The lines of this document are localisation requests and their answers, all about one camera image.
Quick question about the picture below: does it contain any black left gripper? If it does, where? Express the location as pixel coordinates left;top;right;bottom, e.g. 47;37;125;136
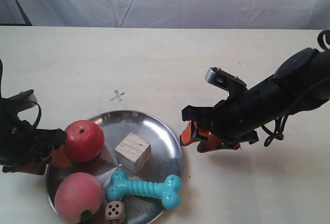
1;98;70;175

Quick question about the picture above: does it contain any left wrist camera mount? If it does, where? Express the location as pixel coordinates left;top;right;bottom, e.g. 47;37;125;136
10;89;42;128

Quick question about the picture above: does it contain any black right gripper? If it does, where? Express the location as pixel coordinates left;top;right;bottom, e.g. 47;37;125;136
180;84;280;152

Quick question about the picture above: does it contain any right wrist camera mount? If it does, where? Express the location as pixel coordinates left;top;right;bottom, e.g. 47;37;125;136
204;67;247;99

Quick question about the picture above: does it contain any red toy apple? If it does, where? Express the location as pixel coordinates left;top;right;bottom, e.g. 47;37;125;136
64;120;105;163

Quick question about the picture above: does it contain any round silver metal plate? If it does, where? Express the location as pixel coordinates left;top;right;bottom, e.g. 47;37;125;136
46;110;184;224

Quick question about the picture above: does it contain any light wooden cube block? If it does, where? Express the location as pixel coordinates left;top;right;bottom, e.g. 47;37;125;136
114;132;152;174

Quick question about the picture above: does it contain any small wooden die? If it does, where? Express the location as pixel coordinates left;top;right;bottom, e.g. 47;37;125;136
105;201;125;223

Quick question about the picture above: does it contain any teal rubber bone toy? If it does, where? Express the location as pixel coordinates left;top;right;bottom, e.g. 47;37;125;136
106;170;182;210

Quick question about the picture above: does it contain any pink toy peach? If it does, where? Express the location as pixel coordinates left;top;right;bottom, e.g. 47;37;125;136
54;172;103;223

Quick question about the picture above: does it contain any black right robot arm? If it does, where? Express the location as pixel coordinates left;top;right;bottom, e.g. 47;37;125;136
180;48;329;153

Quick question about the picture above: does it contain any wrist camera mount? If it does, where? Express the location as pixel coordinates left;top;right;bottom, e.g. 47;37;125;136
10;89;42;128
204;67;247;99

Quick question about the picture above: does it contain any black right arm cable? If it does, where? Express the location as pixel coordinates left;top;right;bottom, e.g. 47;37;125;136
261;29;330;147

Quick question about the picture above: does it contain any white wrinkled backdrop cloth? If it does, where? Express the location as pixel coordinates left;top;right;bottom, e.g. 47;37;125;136
1;0;329;29

